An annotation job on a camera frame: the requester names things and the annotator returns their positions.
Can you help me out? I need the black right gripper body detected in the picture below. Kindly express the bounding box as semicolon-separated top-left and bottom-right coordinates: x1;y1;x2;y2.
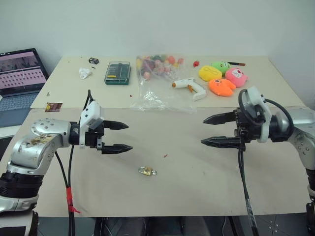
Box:
232;104;268;151

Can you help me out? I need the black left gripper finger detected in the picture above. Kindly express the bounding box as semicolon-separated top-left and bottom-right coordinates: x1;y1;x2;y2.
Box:
102;120;130;131
100;144;134;155

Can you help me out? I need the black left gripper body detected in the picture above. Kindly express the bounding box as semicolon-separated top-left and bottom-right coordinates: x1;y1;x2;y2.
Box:
85;124;106;151

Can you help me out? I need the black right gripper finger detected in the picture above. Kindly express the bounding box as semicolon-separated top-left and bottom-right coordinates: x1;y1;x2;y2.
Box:
200;136;244;149
202;111;238;126

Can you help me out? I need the orange plush toy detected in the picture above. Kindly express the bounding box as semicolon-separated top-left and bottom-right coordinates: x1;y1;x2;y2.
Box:
207;78;237;97

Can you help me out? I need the small brass padlock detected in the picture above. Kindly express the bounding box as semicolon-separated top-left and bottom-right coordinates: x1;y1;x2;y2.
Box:
138;166;154;177

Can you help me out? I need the white hot glue gun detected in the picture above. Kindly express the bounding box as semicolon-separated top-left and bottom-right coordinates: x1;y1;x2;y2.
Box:
172;77;207;102

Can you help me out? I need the pink plush toy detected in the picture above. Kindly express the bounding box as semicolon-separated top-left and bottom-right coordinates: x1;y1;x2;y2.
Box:
224;67;249;89

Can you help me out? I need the yellow plush toy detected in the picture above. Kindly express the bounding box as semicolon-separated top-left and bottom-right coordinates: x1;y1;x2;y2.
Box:
198;64;223;83

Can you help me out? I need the red foil packet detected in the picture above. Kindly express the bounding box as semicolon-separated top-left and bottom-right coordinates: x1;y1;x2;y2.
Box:
45;102;63;113

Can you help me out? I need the green screwdriver bit case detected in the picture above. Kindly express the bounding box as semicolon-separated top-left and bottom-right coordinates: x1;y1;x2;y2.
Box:
104;61;132;86

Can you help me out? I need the green plush toy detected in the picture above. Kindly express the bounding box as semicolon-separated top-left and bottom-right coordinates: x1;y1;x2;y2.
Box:
211;60;232;75

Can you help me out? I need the crumpled white tissue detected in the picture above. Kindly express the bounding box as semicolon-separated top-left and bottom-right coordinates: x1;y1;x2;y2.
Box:
78;66;93;80

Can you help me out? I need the clear bag of colourful balls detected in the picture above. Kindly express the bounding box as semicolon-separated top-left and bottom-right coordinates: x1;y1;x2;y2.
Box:
128;54;198;115

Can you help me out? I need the open grey laptop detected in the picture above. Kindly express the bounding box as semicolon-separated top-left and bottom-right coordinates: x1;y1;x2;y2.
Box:
0;48;50;128

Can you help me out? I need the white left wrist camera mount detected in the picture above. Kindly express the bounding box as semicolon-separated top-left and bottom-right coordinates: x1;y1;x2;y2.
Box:
78;100;103;150

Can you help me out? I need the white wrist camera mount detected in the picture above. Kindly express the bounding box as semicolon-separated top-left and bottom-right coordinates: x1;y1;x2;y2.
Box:
240;86;272;144
78;100;103;150

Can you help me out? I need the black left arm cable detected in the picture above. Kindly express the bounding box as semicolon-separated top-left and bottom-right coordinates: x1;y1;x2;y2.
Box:
67;145;75;190

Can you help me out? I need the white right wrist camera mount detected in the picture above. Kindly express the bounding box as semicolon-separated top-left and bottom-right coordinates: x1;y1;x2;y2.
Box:
240;86;272;144

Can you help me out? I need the long black right arm cable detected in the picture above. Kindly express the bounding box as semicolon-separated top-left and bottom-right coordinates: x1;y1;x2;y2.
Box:
237;88;259;236

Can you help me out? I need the thin black left wrist cable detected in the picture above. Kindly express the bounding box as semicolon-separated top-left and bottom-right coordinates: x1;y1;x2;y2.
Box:
83;89;95;112

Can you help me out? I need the black right wrist loop cable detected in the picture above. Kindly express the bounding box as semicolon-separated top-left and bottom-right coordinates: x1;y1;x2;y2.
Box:
263;97;295;139

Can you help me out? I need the black cable with red tape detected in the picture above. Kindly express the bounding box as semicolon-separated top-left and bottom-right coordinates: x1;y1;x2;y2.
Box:
54;150;82;236

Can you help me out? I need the thin white cable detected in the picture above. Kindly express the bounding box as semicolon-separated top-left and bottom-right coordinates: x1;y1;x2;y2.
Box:
221;216;229;235

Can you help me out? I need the black base plate with screws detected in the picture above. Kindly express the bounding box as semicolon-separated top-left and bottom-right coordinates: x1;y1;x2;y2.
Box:
254;213;310;236

